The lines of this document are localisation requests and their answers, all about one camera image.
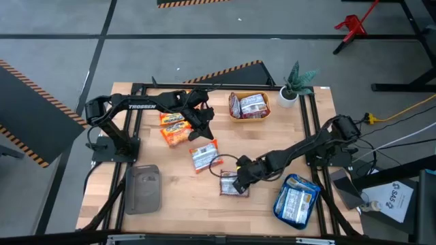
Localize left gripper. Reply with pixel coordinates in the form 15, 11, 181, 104
178, 90, 215, 142

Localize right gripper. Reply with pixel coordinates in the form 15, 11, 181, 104
232, 154, 270, 195

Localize silver brown packet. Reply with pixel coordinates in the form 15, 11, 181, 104
219, 169, 250, 197

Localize red Maruchan beef ramen pack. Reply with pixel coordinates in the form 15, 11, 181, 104
240, 94, 270, 119
228, 92, 241, 119

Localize blue Maruchan ramen pack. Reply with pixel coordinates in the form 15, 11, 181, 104
275, 185, 316, 225
284, 175, 321, 193

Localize yellow plastic bin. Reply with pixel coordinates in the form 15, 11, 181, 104
228, 91, 273, 123

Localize black table front beam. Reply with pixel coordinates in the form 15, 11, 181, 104
0, 229, 436, 245

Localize teal plastic bin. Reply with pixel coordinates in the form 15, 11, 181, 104
272, 174, 322, 230

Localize triangular black hazard-striped panel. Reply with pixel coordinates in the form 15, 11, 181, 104
183, 60, 277, 86

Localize grey translucent plastic bin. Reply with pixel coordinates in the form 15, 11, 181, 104
124, 164, 163, 215

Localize snake plant in white pot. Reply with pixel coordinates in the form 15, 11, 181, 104
277, 61, 321, 109

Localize dark smartphone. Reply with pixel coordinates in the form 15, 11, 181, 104
329, 168, 365, 210

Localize small clear bottle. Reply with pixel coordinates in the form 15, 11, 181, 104
359, 200, 382, 212

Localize small black hazard-striped panel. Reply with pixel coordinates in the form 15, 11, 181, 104
156, 0, 232, 9

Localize black side table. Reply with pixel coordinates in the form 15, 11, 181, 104
350, 154, 436, 245

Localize white printed paper sheet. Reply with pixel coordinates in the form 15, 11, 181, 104
362, 180, 415, 224

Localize large black hazard-striped panel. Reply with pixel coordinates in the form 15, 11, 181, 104
0, 59, 84, 169

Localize red floor stand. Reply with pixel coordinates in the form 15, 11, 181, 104
332, 0, 381, 55

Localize black chair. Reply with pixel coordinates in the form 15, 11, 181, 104
414, 169, 436, 244

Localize black right gripper cable loop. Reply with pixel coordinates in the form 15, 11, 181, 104
208, 153, 239, 178

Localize black aluminium table frame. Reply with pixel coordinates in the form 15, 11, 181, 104
76, 77, 365, 239

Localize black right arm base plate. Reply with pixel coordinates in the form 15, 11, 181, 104
304, 137, 358, 167

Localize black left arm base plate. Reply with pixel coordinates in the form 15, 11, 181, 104
91, 135, 141, 163

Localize yellow extension cable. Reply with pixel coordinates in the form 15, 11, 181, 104
364, 94, 436, 125

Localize white cable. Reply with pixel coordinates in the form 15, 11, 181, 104
352, 122, 436, 163

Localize black desk leg frame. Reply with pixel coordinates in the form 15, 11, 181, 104
341, 0, 436, 93

